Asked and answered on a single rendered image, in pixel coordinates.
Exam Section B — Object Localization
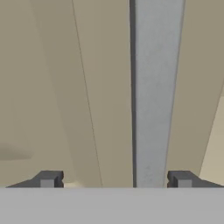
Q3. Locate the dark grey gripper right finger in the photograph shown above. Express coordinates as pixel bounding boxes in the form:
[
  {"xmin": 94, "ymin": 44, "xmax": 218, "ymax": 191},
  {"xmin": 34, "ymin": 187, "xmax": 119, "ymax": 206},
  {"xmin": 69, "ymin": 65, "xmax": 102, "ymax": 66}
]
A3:
[{"xmin": 166, "ymin": 170, "xmax": 224, "ymax": 189}]

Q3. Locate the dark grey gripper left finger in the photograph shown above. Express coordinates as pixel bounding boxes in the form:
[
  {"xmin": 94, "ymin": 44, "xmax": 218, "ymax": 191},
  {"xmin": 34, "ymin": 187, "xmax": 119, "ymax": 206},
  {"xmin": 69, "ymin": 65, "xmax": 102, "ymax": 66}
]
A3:
[{"xmin": 5, "ymin": 170, "xmax": 65, "ymax": 189}]

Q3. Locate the beige cabinet door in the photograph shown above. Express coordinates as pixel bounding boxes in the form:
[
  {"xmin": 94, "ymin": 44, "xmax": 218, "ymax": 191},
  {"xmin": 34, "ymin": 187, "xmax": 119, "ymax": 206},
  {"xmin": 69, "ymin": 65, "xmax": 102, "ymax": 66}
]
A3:
[
  {"xmin": 29, "ymin": 0, "xmax": 103, "ymax": 188},
  {"xmin": 71, "ymin": 0, "xmax": 135, "ymax": 188}
]

